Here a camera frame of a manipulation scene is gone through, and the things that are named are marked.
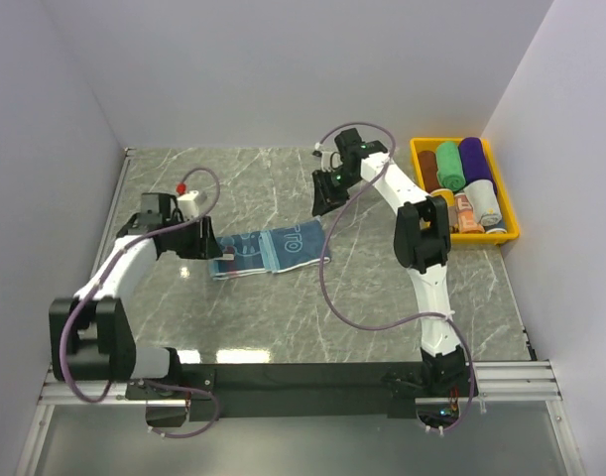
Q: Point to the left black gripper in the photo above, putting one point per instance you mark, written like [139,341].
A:
[204,245]

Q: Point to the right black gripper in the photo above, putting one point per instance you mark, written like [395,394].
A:
[323,199]

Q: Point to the blue towel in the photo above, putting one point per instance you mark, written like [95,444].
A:
[273,251]

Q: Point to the white towel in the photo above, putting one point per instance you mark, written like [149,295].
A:
[483,199]

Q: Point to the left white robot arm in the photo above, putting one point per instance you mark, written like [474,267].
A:
[90,334]

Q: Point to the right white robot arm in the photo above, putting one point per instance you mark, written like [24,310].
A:
[421,244]

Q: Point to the yellow plastic bin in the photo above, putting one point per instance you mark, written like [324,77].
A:
[419,144]

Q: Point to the brown rolled towel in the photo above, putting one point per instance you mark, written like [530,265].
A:
[428,167]

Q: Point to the green rolled towel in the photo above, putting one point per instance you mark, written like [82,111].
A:
[449,167]

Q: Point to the orange lettered rolled towel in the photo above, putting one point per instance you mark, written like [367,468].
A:
[467,224]

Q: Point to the purple rolled towel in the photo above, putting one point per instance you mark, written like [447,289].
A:
[474,162]

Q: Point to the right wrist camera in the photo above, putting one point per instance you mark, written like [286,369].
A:
[329,160]

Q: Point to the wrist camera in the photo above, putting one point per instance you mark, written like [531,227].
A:
[190,202]
[329,160]

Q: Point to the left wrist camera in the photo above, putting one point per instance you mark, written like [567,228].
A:
[190,202]

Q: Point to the aluminium rail frame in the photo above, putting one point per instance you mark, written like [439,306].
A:
[169,405]

